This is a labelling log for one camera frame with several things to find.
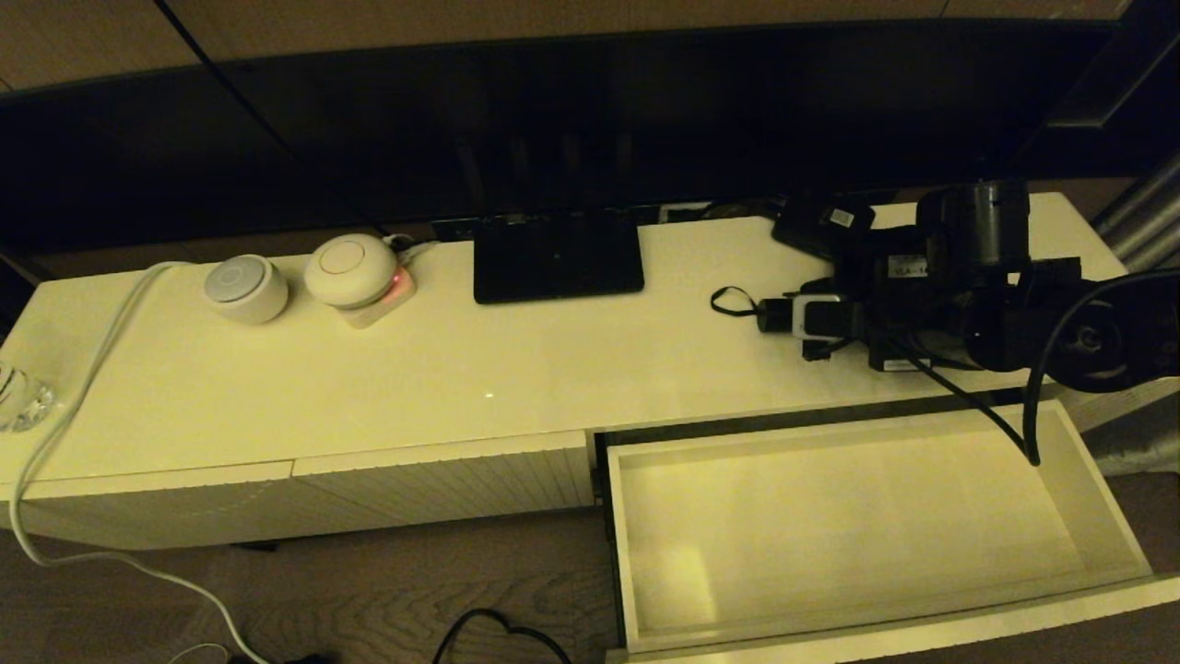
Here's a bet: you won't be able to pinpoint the black folding umbrella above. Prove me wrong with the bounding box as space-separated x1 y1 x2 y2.
709 277 867 365

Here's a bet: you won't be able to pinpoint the white ribbed drawer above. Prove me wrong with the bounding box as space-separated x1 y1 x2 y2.
590 398 1180 664

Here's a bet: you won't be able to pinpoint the white TV cabinet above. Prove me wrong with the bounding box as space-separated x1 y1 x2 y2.
0 192 1180 554

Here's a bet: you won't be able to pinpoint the black set-top box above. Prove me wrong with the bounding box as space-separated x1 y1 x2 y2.
770 194 877 264

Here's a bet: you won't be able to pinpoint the narrow white ribbed door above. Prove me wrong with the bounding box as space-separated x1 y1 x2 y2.
1060 378 1180 434

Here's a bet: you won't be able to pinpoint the grey curtain folds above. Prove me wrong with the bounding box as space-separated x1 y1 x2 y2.
1088 152 1180 278

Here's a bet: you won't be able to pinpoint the black flat television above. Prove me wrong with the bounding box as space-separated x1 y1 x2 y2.
0 18 1180 255

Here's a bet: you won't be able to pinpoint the white ribbed cabinet door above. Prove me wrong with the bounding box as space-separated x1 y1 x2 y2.
293 430 596 534

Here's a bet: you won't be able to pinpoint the white power strip red light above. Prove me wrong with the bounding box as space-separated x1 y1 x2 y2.
336 263 419 330

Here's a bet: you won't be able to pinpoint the white domed round device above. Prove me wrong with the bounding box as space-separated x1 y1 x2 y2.
304 233 400 310

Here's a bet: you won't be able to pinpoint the white round speaker grey top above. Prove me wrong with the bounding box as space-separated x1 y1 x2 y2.
204 255 290 325

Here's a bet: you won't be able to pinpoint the white plain cabinet panel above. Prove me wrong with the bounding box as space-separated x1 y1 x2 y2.
0 461 296 552

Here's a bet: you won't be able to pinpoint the clear glass object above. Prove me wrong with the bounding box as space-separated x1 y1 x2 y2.
0 362 58 433

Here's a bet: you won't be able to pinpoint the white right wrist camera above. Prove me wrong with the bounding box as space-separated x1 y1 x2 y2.
793 293 863 362

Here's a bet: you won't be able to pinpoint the tangled black cables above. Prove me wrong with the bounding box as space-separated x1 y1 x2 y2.
656 199 783 225

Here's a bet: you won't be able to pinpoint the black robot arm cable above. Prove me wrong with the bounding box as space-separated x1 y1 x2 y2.
876 267 1180 467

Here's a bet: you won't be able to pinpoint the black television base plate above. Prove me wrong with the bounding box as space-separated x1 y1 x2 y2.
473 210 644 306

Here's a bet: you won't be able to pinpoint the black floor cable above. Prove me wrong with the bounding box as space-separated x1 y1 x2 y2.
433 609 572 664

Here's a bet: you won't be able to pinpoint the white power cable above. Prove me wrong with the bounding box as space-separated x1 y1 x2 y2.
11 262 268 664

